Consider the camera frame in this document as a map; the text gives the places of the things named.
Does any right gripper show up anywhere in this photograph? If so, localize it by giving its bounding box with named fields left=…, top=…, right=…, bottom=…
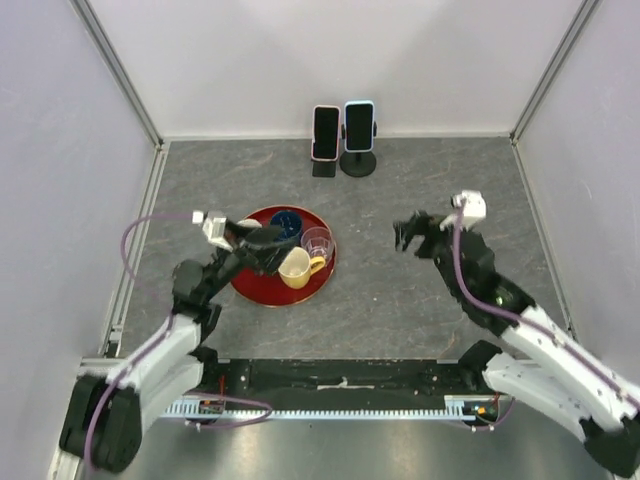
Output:
left=393, top=210, right=474, bottom=298

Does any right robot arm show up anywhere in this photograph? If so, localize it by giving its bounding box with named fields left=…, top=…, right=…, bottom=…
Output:
left=393, top=211, right=639, bottom=479

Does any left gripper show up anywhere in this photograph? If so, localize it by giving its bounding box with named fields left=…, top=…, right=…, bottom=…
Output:
left=202, top=218, right=295, bottom=301

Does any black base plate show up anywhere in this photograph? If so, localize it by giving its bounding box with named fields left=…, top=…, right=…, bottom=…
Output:
left=198, top=359, right=496, bottom=408

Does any green mug cream inside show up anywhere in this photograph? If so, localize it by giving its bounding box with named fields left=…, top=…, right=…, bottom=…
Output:
left=237, top=218, right=262, bottom=228

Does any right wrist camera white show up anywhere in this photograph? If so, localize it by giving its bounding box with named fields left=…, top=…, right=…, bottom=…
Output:
left=451, top=190, right=487, bottom=230

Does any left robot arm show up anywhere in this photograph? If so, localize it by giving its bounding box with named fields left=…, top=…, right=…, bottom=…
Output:
left=58, top=216, right=296, bottom=473

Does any grey cable duct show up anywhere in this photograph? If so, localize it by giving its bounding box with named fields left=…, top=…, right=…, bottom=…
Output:
left=160, top=395, right=501, bottom=421

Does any black round-base phone holder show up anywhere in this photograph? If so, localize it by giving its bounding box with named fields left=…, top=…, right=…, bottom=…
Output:
left=338, top=150, right=377, bottom=178

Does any red round tray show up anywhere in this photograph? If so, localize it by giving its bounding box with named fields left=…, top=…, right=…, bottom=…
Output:
left=231, top=205, right=338, bottom=307

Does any black folding phone stand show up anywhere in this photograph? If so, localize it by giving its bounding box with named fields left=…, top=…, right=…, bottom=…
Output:
left=311, top=160, right=337, bottom=178

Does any clear plastic cup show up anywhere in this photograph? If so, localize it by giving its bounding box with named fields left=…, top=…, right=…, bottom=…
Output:
left=301, top=226, right=335, bottom=263

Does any dark blue mug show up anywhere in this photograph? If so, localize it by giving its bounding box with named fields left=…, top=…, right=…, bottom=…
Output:
left=270, top=210, right=303, bottom=245

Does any yellow mug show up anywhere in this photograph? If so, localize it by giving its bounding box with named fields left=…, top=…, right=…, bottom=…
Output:
left=278, top=247, right=326, bottom=290

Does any phone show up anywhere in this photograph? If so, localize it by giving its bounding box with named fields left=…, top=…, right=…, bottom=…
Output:
left=311, top=105, right=341, bottom=161
left=344, top=100, right=375, bottom=153

